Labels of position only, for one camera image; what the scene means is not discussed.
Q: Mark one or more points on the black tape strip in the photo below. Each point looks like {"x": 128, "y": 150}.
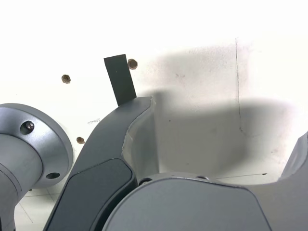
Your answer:
{"x": 120, "y": 79}

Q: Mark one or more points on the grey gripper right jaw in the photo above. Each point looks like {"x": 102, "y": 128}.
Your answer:
{"x": 192, "y": 207}

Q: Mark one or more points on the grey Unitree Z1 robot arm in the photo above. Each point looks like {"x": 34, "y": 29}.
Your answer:
{"x": 24, "y": 149}

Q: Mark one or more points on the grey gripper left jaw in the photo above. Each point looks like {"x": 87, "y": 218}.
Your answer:
{"x": 103, "y": 144}

